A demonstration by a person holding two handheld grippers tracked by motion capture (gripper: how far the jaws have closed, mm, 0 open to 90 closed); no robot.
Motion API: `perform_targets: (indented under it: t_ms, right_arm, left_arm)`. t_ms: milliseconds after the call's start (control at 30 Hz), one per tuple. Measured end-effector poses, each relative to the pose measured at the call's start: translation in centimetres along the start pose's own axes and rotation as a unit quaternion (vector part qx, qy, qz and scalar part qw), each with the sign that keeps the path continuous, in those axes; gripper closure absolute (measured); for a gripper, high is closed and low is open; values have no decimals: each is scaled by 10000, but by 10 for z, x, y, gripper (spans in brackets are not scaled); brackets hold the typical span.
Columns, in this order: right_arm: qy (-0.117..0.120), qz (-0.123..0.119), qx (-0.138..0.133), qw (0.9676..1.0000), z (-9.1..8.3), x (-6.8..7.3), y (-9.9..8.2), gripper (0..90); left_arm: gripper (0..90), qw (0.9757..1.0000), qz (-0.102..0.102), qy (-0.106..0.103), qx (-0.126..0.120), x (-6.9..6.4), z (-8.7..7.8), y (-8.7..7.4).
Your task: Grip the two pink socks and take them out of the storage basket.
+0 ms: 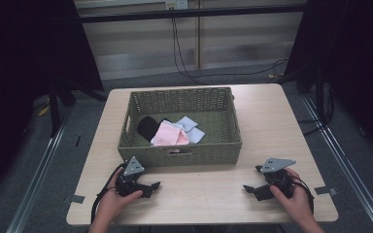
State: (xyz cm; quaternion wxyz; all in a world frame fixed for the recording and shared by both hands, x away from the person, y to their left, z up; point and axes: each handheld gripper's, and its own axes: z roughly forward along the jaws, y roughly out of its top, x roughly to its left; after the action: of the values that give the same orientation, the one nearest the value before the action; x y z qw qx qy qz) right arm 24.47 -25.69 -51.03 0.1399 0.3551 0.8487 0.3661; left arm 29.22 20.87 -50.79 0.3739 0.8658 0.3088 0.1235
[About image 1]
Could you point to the person's left hand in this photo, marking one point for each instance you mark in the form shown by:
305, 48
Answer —
116, 202

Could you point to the grey tape piece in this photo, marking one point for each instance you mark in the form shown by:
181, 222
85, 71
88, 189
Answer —
75, 198
325, 190

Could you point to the green woven basket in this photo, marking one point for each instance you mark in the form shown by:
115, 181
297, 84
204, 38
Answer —
213, 123

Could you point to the black curtain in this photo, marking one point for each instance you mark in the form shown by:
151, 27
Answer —
19, 81
353, 64

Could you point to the black horizontal bar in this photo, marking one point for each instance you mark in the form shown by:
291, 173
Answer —
187, 13

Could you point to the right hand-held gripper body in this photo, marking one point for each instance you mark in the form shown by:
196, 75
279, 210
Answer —
277, 181

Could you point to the light blue sock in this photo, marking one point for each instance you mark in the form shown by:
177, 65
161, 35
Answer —
194, 132

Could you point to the person's right hand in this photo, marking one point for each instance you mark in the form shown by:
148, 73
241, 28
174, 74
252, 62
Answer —
293, 202

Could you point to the white wall socket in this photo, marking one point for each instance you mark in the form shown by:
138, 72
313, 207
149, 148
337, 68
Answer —
176, 4

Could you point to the metal floor rail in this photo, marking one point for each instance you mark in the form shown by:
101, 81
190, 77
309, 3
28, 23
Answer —
39, 181
353, 174

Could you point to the black sock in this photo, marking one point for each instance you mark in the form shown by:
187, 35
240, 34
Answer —
147, 127

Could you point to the pink sock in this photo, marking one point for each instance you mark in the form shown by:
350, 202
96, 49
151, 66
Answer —
168, 134

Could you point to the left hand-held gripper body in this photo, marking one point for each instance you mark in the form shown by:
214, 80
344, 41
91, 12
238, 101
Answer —
128, 184

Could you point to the black metal stand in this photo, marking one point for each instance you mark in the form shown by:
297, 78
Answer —
320, 100
54, 110

